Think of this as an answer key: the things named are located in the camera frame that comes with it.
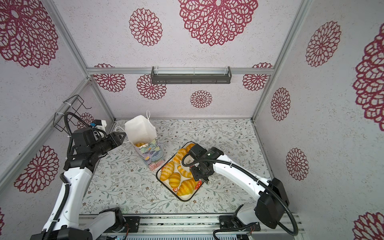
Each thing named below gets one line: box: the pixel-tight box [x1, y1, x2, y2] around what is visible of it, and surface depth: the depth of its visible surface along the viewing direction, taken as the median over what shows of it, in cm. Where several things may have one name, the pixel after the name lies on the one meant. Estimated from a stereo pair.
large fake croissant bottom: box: [177, 178, 198, 196], surface depth 83 cm
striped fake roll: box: [177, 165, 194, 179], surface depth 90 cm
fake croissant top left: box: [173, 148, 187, 165], surface depth 96 cm
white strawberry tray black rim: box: [156, 141, 205, 202], surface depth 89 cm
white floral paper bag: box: [124, 111, 166, 171], surface depth 88 cm
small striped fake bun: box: [168, 172, 181, 189], surface depth 88 cm
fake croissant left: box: [160, 161, 175, 181], surface depth 89 cm
